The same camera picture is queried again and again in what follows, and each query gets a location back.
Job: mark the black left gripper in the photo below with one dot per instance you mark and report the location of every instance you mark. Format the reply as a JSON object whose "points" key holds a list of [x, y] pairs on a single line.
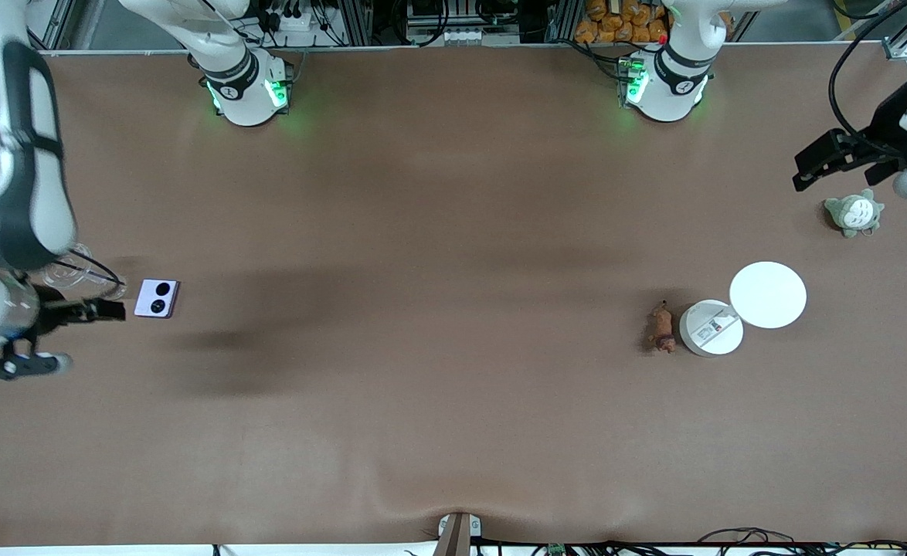
{"points": [[884, 127]]}

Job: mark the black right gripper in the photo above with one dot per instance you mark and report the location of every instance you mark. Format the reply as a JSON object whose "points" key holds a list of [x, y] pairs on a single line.
{"points": [[49, 316]]}

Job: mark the lavender flip phone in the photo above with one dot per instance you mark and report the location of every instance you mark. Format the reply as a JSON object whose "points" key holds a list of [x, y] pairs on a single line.
{"points": [[157, 299]]}

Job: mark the brown lion statue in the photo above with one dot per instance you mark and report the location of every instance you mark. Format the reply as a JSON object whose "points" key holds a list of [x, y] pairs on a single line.
{"points": [[662, 328]]}

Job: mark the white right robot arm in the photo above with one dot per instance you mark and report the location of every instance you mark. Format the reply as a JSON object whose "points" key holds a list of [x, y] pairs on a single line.
{"points": [[28, 193]]}

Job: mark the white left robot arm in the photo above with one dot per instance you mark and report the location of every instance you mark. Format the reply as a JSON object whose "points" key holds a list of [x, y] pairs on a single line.
{"points": [[666, 93]]}

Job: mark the black drinking straw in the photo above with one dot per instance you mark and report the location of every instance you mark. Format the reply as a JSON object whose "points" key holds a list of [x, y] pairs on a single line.
{"points": [[102, 270]]}

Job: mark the clear plastic cup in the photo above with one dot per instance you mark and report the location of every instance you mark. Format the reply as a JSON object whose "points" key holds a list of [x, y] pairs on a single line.
{"points": [[75, 279]]}

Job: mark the grey totoro plush toy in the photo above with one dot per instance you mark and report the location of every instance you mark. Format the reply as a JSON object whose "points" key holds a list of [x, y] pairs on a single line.
{"points": [[854, 213]]}

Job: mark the white round lid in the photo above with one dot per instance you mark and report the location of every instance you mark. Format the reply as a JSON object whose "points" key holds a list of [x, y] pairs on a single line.
{"points": [[768, 295]]}

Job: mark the white round container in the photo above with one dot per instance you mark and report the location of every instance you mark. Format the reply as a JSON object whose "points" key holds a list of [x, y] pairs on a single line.
{"points": [[710, 330]]}

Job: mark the orange plush toy pile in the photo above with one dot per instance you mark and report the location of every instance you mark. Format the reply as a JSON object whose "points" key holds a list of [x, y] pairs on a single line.
{"points": [[623, 22]]}

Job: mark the white power strip with plugs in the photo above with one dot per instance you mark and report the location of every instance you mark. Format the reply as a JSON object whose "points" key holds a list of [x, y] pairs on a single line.
{"points": [[299, 21]]}

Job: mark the long white power strip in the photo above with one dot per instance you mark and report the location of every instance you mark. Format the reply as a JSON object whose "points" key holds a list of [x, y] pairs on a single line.
{"points": [[461, 35]]}

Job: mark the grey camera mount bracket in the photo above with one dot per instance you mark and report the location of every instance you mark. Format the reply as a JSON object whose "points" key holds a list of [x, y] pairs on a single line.
{"points": [[458, 533]]}

